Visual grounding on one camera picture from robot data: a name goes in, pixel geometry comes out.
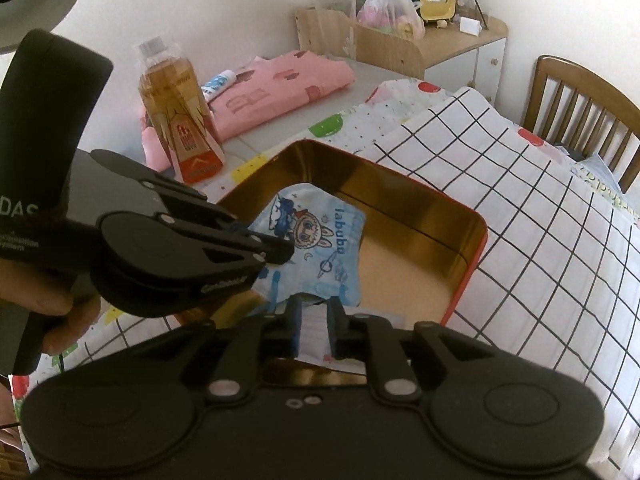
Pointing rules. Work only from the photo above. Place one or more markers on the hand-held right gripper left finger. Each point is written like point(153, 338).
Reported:
point(295, 321)

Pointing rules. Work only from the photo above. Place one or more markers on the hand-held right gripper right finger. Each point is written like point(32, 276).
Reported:
point(331, 331)

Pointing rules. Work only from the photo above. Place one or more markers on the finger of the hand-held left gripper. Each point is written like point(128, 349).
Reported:
point(170, 187)
point(235, 240)

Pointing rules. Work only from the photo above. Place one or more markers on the blue printed packet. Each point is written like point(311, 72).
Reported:
point(325, 240)

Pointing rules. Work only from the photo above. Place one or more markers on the orange metal tin tray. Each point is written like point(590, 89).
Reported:
point(400, 200)

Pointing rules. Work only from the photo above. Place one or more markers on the person's left hand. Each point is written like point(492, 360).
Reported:
point(75, 317)

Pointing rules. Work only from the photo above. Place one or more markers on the pink toy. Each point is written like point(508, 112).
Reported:
point(152, 146)

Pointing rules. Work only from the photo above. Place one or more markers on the amber liquid plastic bottle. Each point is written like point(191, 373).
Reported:
point(170, 90)

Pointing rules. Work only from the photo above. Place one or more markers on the white and blue tube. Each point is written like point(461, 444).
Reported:
point(218, 84)

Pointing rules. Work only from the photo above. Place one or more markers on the pink folded cloth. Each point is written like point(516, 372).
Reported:
point(280, 90)

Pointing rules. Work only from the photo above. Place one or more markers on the cardboard box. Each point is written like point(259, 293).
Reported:
point(385, 46)

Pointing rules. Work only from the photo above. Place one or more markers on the clear plastic bag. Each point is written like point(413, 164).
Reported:
point(385, 5)

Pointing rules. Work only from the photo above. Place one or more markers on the wooden cabinet with white doors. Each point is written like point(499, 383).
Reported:
point(452, 47)

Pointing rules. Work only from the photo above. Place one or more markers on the yellow and green tissue box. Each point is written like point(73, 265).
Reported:
point(436, 6)

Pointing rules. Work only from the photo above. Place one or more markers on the small white box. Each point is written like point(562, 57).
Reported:
point(471, 25)

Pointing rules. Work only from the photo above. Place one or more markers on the brown wooden chair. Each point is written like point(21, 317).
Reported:
point(550, 67)

